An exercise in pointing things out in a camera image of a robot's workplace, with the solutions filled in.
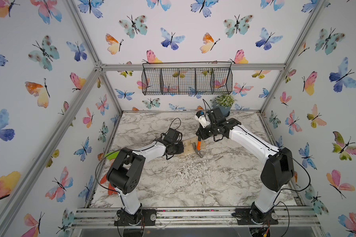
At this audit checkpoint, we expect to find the aluminium front rail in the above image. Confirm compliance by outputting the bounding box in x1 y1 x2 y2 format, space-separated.
72 206 320 229

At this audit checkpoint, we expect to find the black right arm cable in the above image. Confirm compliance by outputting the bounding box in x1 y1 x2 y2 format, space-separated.
201 98 312 237

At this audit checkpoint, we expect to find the black wire wall basket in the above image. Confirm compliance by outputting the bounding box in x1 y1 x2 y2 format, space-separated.
137 61 233 97

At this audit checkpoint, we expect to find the green spatula yellow handle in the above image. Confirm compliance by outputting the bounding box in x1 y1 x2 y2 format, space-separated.
104 150 120 161

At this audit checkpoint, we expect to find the red silicone glove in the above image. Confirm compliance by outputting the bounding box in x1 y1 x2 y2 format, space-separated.
99 159 118 196

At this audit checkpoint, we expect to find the blue pot green plant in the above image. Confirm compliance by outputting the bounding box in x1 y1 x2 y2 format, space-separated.
214 94 235 117

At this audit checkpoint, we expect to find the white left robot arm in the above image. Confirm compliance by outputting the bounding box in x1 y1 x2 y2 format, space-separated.
106 128 184 225

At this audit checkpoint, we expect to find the wooden board with holes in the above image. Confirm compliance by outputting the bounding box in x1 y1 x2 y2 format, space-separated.
179 137 206 158

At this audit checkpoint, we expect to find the orange handled claw hammer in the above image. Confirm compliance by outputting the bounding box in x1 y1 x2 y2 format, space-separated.
192 136 204 158

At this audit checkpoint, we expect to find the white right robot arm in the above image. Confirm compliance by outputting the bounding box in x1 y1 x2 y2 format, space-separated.
194 107 294 224

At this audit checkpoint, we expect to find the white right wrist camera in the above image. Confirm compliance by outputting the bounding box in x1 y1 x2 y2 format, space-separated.
194 111 211 128

